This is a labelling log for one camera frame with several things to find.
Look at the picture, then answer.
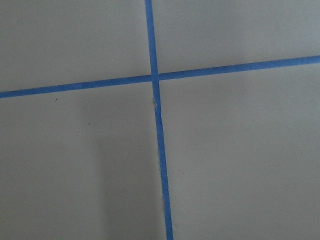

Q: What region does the blue tape line lengthwise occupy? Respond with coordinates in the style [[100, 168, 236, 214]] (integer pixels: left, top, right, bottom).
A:
[[145, 0, 174, 240]]

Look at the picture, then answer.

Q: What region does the blue tape line crosswise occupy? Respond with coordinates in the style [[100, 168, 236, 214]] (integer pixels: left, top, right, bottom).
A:
[[0, 55, 320, 99]]

